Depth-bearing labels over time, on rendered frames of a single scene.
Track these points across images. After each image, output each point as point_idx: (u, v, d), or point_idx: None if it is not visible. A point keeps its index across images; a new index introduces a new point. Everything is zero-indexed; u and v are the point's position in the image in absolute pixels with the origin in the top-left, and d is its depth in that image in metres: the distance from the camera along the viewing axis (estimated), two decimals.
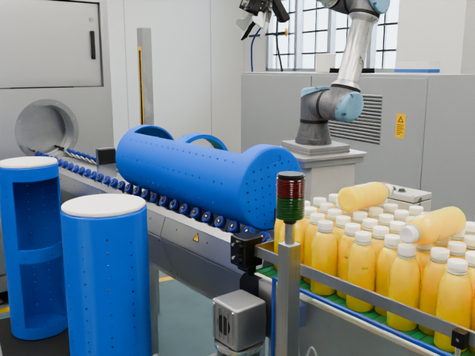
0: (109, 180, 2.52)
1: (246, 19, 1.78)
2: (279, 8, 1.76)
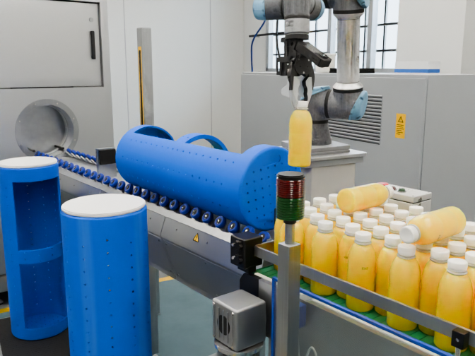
0: (109, 180, 2.52)
1: (301, 85, 1.61)
2: (308, 57, 1.52)
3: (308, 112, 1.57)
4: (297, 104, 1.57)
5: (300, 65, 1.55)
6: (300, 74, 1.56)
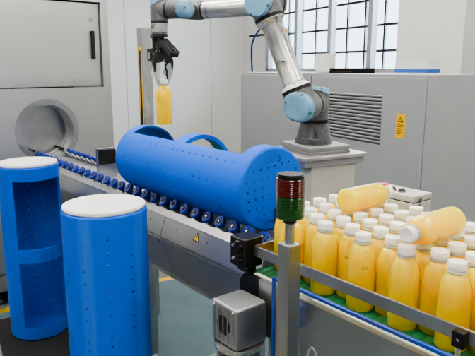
0: (109, 180, 2.52)
1: (165, 68, 2.34)
2: (164, 50, 2.24)
3: (167, 87, 2.30)
4: (160, 81, 2.30)
5: (160, 55, 2.27)
6: (161, 61, 2.28)
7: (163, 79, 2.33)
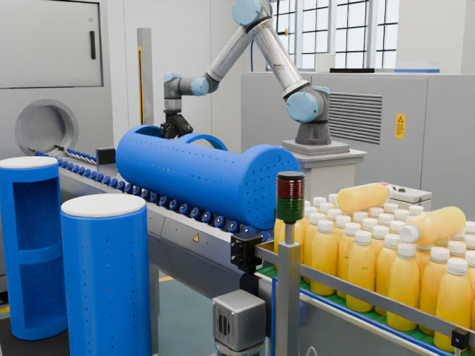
0: (109, 180, 2.52)
1: None
2: (178, 127, 2.24)
3: None
4: None
5: (174, 131, 2.27)
6: (174, 137, 2.28)
7: None
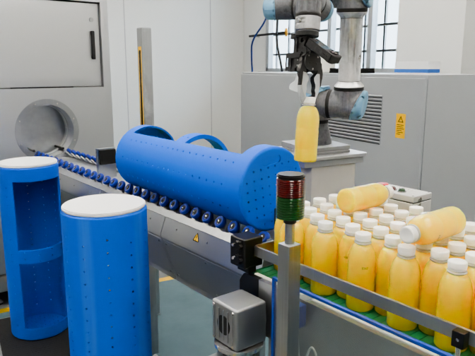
0: (109, 180, 2.52)
1: (309, 81, 1.63)
2: (318, 53, 1.54)
3: None
4: None
5: (309, 61, 1.57)
6: (309, 70, 1.58)
7: None
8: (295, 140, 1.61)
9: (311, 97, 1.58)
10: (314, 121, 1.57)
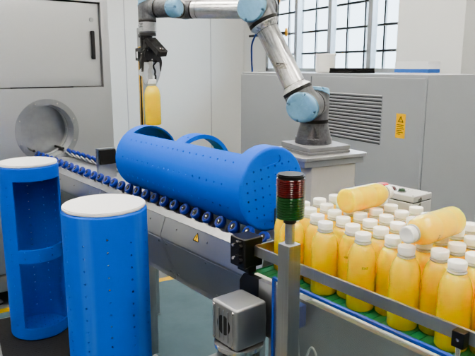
0: (109, 180, 2.52)
1: None
2: (152, 49, 2.21)
3: None
4: None
5: (148, 54, 2.24)
6: (149, 61, 2.25)
7: None
8: (145, 110, 2.30)
9: (151, 80, 2.26)
10: (155, 97, 2.26)
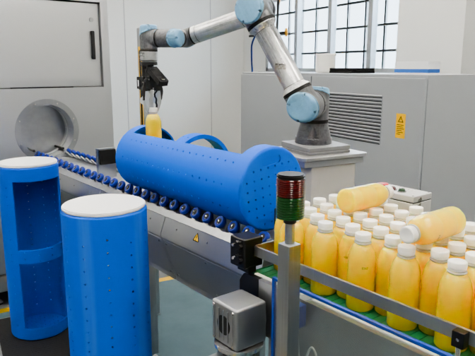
0: (109, 180, 2.52)
1: (154, 95, 2.33)
2: (153, 78, 2.23)
3: None
4: None
5: (150, 83, 2.26)
6: (150, 89, 2.27)
7: None
8: None
9: (153, 108, 2.28)
10: (155, 125, 2.28)
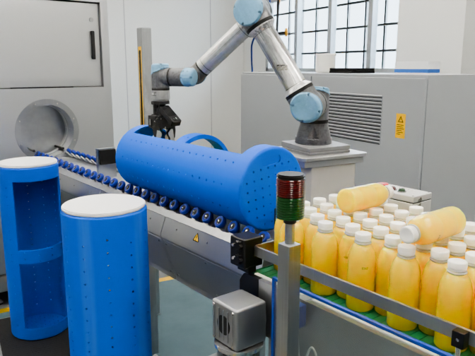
0: (109, 180, 2.52)
1: (167, 133, 2.29)
2: (165, 118, 2.19)
3: None
4: None
5: (162, 122, 2.22)
6: (162, 128, 2.23)
7: None
8: None
9: None
10: None
